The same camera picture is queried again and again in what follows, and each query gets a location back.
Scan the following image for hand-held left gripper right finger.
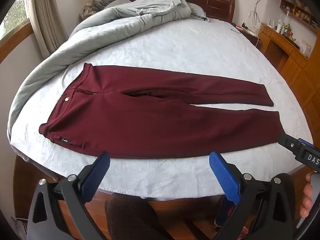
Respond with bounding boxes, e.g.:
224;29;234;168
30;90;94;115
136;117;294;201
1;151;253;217
209;151;297;240

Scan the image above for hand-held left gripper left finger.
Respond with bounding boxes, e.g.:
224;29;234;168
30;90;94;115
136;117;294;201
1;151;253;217
26;151;112;240

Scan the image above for maroon pants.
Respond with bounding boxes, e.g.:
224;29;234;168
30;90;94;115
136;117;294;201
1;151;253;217
39;63;287;159

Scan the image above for person's right hand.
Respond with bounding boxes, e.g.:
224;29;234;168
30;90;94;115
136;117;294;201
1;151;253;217
299;172;316;218

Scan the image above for blue and red slipper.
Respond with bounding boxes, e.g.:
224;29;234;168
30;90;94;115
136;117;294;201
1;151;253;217
214;196;237;227

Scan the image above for person's brown trouser leg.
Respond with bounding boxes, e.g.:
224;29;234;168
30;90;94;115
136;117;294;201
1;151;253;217
104;192;167;240

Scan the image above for wooden bed footboard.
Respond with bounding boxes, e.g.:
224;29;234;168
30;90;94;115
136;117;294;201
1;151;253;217
12;152;314;240

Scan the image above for wooden desk cabinet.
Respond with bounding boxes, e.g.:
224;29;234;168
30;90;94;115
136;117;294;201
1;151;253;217
257;25;320;122

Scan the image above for white bottles on desk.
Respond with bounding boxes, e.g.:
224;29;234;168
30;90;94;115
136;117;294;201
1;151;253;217
274;13;288;35

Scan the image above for dark bedside table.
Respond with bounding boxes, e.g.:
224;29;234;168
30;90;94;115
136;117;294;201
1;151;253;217
231;22;259;47

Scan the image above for bed with white sheet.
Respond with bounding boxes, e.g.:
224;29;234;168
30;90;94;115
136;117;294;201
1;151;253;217
10;17;314;202

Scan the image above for grey duvet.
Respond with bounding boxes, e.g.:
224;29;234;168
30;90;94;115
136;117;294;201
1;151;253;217
7;0;209;160

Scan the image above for wooden headboard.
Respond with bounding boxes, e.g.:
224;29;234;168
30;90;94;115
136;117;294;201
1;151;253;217
114;0;236;22

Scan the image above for beige patterned pillow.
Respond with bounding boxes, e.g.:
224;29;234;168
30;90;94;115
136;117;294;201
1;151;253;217
81;0;110;19

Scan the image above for beige curtain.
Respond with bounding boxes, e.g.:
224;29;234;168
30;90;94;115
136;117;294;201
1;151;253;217
26;0;68;55

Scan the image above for wooden framed window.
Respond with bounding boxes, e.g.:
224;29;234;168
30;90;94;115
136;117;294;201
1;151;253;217
0;0;35;42

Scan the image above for wooden wall shelf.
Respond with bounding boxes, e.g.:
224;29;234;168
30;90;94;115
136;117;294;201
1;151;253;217
279;0;318;33

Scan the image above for white hanging cables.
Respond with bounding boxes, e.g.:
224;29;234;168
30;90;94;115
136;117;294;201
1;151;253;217
249;0;266;37

